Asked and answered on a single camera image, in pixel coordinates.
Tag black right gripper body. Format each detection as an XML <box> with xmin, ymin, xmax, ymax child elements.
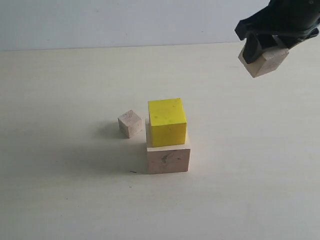
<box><xmin>235</xmin><ymin>0</ymin><xmax>320</xmax><ymax>49</ymax></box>

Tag medium wooden cube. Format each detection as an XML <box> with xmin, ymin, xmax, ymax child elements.
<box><xmin>238</xmin><ymin>48</ymin><xmax>289</xmax><ymax>78</ymax></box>

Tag yellow cube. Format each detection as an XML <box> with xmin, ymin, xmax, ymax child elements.
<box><xmin>148</xmin><ymin>98</ymin><xmax>187</xmax><ymax>147</ymax></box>

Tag large wooden cube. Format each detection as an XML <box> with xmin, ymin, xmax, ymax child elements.
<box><xmin>145</xmin><ymin>119</ymin><xmax>191</xmax><ymax>174</ymax></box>

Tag small wooden cube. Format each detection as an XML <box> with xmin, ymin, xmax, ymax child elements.
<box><xmin>117</xmin><ymin>109</ymin><xmax>143</xmax><ymax>138</ymax></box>

